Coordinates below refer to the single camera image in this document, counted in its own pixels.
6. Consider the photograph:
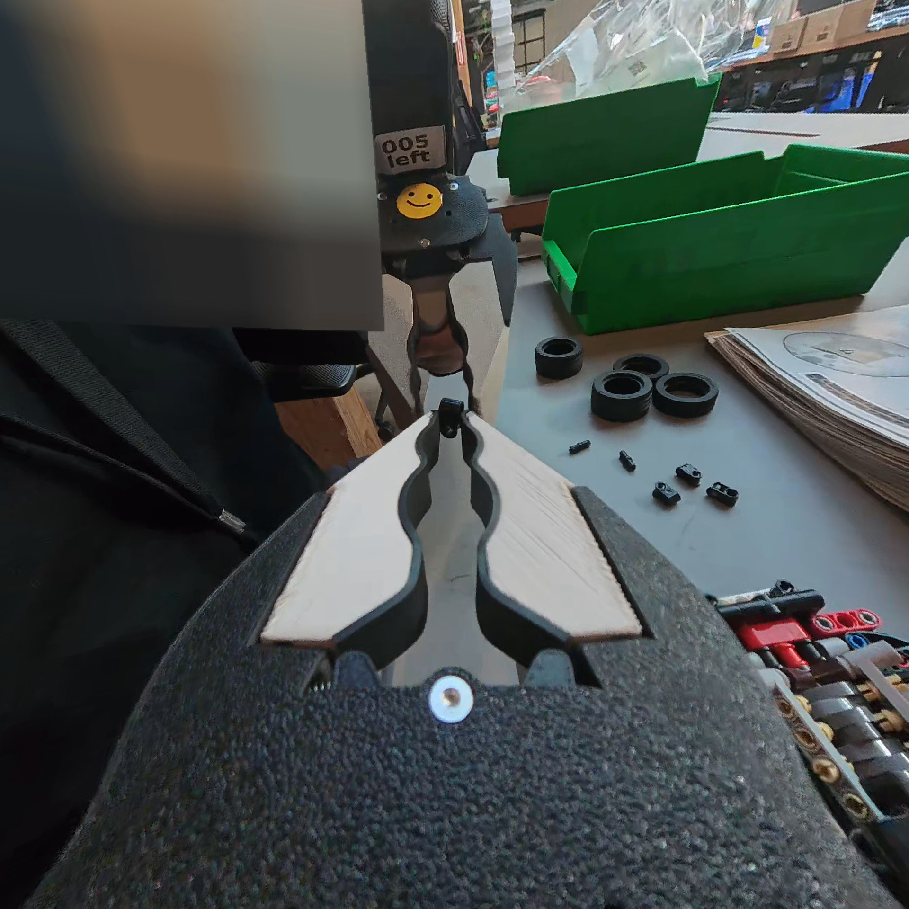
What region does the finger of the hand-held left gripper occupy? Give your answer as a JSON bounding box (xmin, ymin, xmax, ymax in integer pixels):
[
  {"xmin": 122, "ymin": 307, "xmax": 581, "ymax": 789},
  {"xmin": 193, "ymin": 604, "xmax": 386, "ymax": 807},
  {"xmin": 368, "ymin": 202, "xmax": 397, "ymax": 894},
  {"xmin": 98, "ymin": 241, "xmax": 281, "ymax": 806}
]
[
  {"xmin": 385, "ymin": 272, "xmax": 432, "ymax": 428},
  {"xmin": 449, "ymin": 260, "xmax": 503, "ymax": 418}
]

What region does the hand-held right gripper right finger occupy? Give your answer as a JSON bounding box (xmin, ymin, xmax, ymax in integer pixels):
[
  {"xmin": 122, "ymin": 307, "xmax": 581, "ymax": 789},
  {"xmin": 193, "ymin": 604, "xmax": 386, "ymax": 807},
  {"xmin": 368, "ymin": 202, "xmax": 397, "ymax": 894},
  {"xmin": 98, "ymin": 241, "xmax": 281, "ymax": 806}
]
[{"xmin": 462, "ymin": 410, "xmax": 645, "ymax": 688}]

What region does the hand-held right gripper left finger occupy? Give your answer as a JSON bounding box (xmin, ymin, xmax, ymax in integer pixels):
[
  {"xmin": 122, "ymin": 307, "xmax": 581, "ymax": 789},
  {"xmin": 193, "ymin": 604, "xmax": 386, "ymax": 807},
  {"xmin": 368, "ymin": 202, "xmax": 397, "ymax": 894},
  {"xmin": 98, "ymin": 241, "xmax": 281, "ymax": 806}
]
[{"xmin": 260, "ymin": 410, "xmax": 443, "ymax": 672}]

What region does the toy brick race car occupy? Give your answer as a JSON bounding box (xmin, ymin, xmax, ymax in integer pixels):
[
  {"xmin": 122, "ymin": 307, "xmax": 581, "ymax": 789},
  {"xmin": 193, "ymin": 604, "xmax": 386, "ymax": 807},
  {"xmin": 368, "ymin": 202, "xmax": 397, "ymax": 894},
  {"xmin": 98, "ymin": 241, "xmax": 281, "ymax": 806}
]
[{"xmin": 710, "ymin": 579, "xmax": 909, "ymax": 882}]

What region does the person's left hand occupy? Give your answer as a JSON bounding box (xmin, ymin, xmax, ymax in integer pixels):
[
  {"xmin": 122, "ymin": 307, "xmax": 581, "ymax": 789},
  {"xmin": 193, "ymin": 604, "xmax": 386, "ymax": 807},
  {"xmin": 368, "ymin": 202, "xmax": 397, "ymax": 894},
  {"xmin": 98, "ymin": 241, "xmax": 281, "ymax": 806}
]
[{"xmin": 415, "ymin": 332, "xmax": 457, "ymax": 376}]

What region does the black office chair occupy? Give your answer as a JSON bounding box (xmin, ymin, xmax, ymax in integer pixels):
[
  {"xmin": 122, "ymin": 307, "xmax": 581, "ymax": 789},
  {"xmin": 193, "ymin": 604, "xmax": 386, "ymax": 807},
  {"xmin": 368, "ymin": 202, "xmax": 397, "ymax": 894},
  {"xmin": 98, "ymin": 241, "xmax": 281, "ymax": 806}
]
[{"xmin": 234, "ymin": 328, "xmax": 375, "ymax": 407}]

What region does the green plastic bin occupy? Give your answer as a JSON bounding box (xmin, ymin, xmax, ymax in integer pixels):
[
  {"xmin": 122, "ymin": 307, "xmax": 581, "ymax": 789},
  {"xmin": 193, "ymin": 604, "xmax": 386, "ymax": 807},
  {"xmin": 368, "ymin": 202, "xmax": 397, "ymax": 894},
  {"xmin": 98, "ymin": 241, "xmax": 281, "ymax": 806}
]
[
  {"xmin": 541, "ymin": 144, "xmax": 909, "ymax": 336},
  {"xmin": 496, "ymin": 74, "xmax": 723, "ymax": 197}
]

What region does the person's black jacket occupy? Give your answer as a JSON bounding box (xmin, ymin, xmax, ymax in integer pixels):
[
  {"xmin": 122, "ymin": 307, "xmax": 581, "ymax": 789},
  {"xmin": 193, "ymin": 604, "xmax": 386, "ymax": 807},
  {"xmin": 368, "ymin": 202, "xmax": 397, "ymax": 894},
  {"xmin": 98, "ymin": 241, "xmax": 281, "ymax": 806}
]
[{"xmin": 0, "ymin": 318, "xmax": 370, "ymax": 909}]

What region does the clear plastic bag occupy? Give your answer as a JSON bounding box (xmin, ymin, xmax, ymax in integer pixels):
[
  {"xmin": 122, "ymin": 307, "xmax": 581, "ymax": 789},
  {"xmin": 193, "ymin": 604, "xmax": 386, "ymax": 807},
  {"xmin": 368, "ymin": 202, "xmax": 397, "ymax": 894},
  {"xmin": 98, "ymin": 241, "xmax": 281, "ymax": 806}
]
[{"xmin": 511, "ymin": 0, "xmax": 789, "ymax": 102}]

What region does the open instruction book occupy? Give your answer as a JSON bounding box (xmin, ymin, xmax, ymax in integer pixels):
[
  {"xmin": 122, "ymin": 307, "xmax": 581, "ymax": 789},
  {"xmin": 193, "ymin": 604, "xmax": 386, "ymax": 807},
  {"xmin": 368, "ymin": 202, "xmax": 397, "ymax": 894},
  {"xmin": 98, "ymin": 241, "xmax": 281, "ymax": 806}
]
[{"xmin": 705, "ymin": 304, "xmax": 909, "ymax": 514}]

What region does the storage shelf with boxes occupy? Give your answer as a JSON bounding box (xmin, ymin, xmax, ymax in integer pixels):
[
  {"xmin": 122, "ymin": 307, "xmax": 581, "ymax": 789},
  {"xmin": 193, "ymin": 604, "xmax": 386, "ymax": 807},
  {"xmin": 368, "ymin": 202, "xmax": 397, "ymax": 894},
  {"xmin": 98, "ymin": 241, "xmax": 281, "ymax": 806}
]
[{"xmin": 710, "ymin": 0, "xmax": 909, "ymax": 115}]

